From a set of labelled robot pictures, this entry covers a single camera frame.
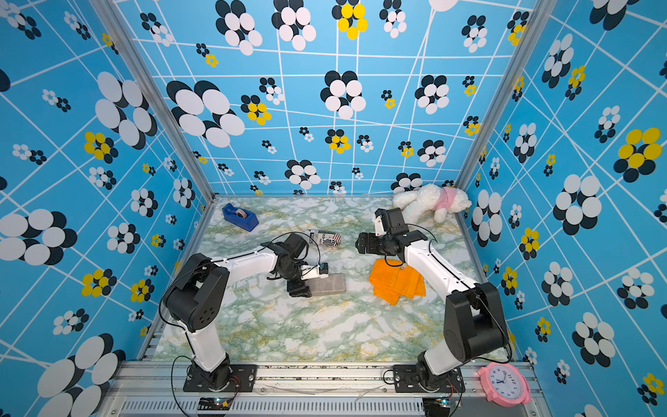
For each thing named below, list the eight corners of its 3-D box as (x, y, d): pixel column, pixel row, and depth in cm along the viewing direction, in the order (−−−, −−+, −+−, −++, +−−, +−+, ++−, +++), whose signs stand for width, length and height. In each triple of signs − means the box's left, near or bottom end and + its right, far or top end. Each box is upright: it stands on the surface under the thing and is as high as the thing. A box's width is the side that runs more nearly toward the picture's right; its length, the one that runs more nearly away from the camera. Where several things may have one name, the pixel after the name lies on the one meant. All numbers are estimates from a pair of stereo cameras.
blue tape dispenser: (225, 221, 114) (219, 210, 108) (233, 213, 117) (227, 202, 111) (251, 232, 110) (245, 221, 104) (258, 223, 113) (254, 212, 107)
